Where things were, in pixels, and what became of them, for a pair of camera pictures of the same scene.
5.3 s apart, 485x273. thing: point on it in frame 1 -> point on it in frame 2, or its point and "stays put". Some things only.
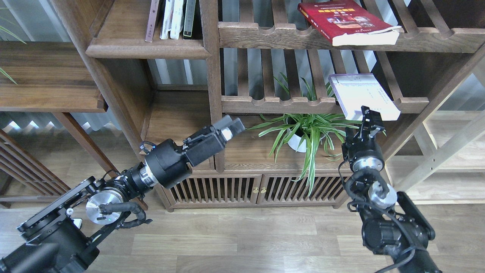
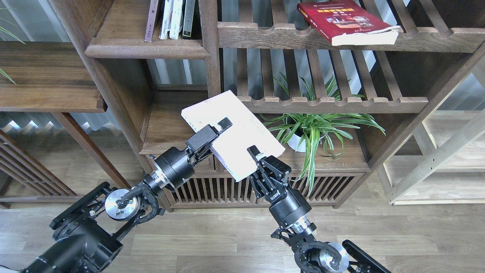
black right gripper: (360, 151) -> (268, 182)
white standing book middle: (177, 18) stays put
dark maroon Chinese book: (154, 3) stays put
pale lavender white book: (355, 90) -> (230, 148)
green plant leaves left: (9, 31) stays put
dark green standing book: (189, 18) stays put
